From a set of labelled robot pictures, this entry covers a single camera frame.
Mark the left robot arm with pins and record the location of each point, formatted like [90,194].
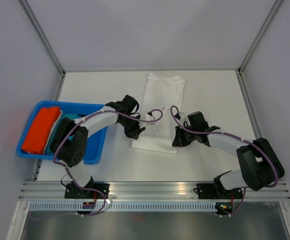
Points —
[69,142]

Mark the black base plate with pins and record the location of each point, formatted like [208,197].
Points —
[207,191]
[74,192]

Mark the right aluminium frame post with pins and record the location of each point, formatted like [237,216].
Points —
[260,34]

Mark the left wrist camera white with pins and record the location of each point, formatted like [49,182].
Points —
[150,118]

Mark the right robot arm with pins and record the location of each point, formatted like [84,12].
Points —
[259,166]

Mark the aluminium mounting rail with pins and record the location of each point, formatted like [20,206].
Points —
[152,191]

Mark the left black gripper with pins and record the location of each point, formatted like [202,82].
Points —
[133,134]

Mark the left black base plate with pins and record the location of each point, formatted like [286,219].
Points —
[74,192]

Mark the teal rolled t-shirt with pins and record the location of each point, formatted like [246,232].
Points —
[71,116]

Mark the orange rolled t-shirt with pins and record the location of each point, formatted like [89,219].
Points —
[39,132]

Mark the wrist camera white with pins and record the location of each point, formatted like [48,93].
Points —
[150,118]
[182,118]

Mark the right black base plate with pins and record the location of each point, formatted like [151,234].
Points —
[207,191]

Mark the white t-shirt with robot print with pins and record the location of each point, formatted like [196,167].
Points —
[160,93]

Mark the white slotted cable duct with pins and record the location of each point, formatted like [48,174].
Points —
[123,206]

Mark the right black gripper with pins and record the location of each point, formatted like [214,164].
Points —
[179,140]

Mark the aluminium frame post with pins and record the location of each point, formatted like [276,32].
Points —
[260,34]
[41,35]

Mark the left aluminium frame post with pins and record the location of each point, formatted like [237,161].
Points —
[41,35]

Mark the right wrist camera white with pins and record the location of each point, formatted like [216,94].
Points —
[182,118]

